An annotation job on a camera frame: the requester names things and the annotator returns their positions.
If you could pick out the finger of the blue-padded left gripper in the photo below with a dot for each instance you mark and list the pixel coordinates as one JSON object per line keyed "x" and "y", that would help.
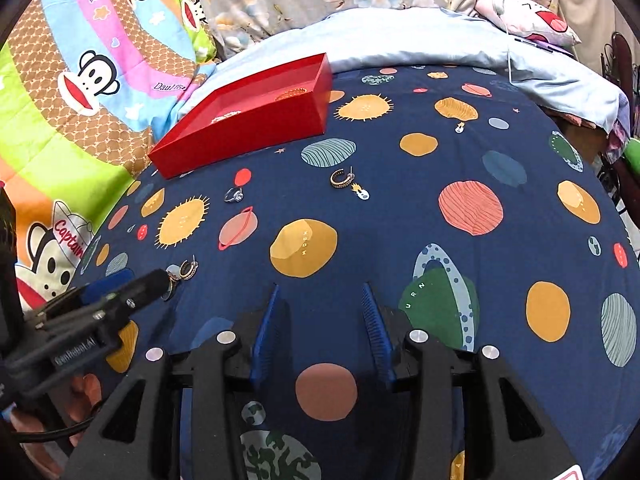
{"x": 136, "y": 295}
{"x": 95, "y": 291}

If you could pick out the person's left hand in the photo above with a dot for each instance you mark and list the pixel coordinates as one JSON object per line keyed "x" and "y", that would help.
{"x": 83, "y": 394}

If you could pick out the white pink cartoon pillow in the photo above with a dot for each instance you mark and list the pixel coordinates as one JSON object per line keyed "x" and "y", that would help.
{"x": 529, "y": 20}

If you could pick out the gold hoop earring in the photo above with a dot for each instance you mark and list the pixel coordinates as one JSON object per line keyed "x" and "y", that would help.
{"x": 342, "y": 178}

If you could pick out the colourful monkey cartoon blanket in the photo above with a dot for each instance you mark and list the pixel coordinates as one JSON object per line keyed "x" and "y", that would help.
{"x": 87, "y": 88}

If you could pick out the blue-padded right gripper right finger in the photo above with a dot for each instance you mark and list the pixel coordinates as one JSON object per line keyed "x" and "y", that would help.
{"x": 381, "y": 347}

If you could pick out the red jewelry tray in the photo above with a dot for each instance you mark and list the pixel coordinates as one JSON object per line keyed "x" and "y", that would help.
{"x": 283, "y": 104}

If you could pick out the navy planet print bedsheet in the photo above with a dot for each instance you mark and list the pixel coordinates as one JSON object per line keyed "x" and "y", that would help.
{"x": 470, "y": 212}

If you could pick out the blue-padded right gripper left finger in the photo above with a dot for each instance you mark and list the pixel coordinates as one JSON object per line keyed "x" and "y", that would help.
{"x": 266, "y": 341}

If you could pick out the light blue quilt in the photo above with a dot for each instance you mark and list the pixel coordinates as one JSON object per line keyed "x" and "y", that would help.
{"x": 361, "y": 38}

